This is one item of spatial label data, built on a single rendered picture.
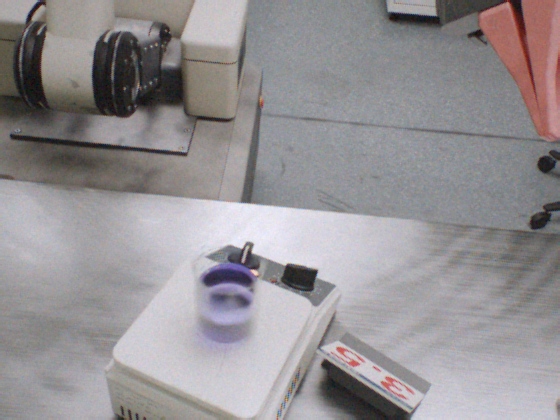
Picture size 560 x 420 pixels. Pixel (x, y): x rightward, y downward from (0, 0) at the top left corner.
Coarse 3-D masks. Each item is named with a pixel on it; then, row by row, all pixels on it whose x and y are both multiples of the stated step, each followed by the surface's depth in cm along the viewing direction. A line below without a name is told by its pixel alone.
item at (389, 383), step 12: (324, 348) 53; (336, 348) 55; (348, 360) 53; (360, 360) 55; (360, 372) 51; (372, 372) 53; (384, 372) 54; (384, 384) 51; (396, 384) 53; (396, 396) 50; (408, 396) 51
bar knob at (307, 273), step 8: (288, 264) 55; (296, 264) 56; (288, 272) 55; (296, 272) 55; (304, 272) 56; (312, 272) 56; (288, 280) 55; (296, 280) 56; (304, 280) 56; (312, 280) 56; (296, 288) 55; (304, 288) 55; (312, 288) 55
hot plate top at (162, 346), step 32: (192, 288) 50; (160, 320) 47; (192, 320) 47; (288, 320) 48; (128, 352) 45; (160, 352) 45; (192, 352) 45; (224, 352) 45; (256, 352) 46; (288, 352) 46; (160, 384) 44; (192, 384) 43; (224, 384) 44; (256, 384) 44; (256, 416) 42
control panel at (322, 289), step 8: (272, 264) 59; (280, 264) 60; (272, 272) 57; (280, 272) 58; (264, 280) 55; (280, 280) 56; (320, 280) 59; (288, 288) 54; (320, 288) 57; (328, 288) 57; (304, 296) 54; (312, 296) 54; (320, 296) 55; (312, 304) 52
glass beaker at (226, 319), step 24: (216, 240) 44; (240, 240) 45; (192, 264) 42; (216, 264) 46; (240, 264) 46; (264, 264) 43; (216, 312) 43; (240, 312) 43; (216, 336) 45; (240, 336) 45
